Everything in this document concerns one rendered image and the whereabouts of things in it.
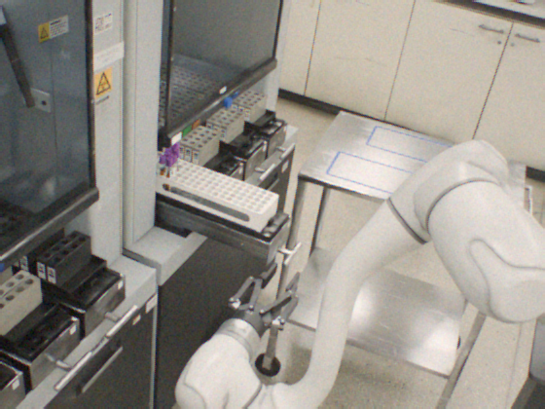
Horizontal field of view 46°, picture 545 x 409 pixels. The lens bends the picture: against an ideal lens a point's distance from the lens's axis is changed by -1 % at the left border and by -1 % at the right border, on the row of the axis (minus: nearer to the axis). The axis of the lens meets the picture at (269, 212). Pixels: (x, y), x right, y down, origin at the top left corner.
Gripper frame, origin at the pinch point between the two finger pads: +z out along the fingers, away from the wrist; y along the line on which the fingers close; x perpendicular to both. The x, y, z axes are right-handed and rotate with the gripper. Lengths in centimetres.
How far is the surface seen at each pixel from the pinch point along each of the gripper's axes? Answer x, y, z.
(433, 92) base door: 41, 5, 238
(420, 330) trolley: 47, -33, 55
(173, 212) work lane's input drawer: -4.1, 30.9, 3.0
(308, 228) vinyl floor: 75, 29, 124
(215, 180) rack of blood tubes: -11.6, 24.5, 11.3
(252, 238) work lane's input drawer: -5.7, 9.7, 3.1
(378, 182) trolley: -7.3, -8.8, 43.2
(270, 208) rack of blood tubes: -10.9, 8.8, 9.3
